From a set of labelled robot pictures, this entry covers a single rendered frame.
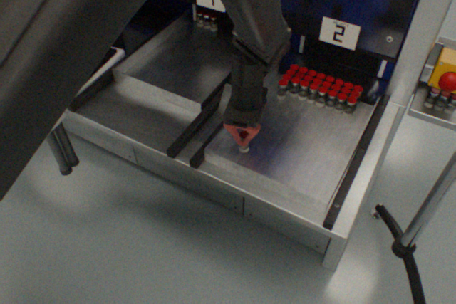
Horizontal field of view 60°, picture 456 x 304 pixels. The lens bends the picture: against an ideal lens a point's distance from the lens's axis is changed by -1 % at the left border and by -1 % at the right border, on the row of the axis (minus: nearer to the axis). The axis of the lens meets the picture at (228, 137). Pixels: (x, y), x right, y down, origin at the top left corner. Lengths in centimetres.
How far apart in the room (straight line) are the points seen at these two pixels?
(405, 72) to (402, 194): 112
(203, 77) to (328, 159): 38
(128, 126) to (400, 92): 63
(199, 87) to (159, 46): 21
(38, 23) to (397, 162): 202
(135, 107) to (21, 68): 77
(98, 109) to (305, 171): 49
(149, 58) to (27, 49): 91
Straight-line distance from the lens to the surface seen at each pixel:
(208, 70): 104
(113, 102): 99
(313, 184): 80
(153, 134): 89
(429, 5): 89
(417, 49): 94
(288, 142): 86
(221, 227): 176
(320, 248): 161
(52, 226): 192
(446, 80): 93
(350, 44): 96
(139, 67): 108
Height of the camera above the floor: 151
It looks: 47 degrees down
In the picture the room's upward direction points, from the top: straight up
